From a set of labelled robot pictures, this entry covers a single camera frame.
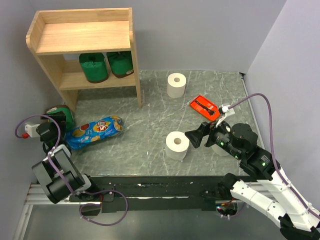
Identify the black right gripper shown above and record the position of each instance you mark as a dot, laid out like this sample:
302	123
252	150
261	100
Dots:
195	135

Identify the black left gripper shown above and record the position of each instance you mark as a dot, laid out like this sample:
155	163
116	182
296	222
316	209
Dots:
60	118

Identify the white paper towel roll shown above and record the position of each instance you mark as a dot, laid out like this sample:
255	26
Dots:
219	151
176	145
176	83

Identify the orange razor package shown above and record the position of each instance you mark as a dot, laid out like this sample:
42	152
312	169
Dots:
205	108

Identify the green roll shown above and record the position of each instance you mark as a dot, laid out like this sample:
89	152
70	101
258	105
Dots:
94	67
121	63
68	114

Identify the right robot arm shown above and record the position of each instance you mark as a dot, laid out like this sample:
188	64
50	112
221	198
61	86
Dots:
295	217

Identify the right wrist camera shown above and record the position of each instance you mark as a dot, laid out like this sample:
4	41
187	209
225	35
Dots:
225	111

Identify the white paper towel roll front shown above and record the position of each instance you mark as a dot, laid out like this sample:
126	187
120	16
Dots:
176	145

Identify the blue chips bag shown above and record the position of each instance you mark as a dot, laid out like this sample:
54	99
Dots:
91	132

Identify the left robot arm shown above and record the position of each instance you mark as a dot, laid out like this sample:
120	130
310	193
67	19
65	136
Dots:
56	173

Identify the wooden shelf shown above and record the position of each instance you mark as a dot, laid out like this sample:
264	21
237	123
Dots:
56	33

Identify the white paper towel roll right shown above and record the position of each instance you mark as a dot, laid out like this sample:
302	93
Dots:
219	151

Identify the white paper towel roll back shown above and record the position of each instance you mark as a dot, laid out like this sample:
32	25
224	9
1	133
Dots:
176	83

